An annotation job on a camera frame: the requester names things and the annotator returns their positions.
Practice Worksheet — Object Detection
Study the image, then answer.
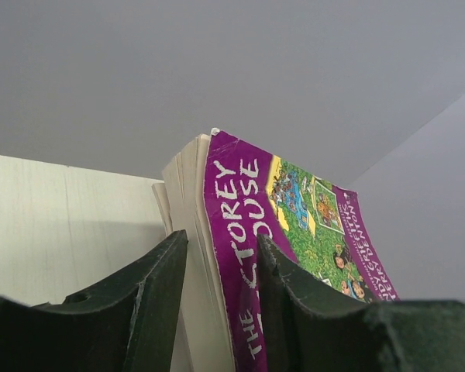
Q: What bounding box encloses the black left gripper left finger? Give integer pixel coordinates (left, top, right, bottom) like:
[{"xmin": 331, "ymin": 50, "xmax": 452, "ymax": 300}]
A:
[{"xmin": 0, "ymin": 230, "xmax": 188, "ymax": 371}]

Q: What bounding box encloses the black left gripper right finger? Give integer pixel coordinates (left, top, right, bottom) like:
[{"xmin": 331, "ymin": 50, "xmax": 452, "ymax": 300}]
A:
[{"xmin": 257, "ymin": 235, "xmax": 465, "ymax": 371}]

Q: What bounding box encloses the purple Treehouse paperback book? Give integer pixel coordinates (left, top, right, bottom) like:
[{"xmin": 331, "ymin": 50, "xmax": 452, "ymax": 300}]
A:
[{"xmin": 162, "ymin": 129, "xmax": 398, "ymax": 371}]

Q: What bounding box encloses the blue Treehouse paperback book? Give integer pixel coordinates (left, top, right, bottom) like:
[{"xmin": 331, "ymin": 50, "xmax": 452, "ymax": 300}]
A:
[{"xmin": 152, "ymin": 182, "xmax": 173, "ymax": 235}]

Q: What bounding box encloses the white two-tier shelf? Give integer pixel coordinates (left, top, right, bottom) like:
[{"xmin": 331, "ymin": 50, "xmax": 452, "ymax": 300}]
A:
[{"xmin": 0, "ymin": 156, "xmax": 169, "ymax": 306}]

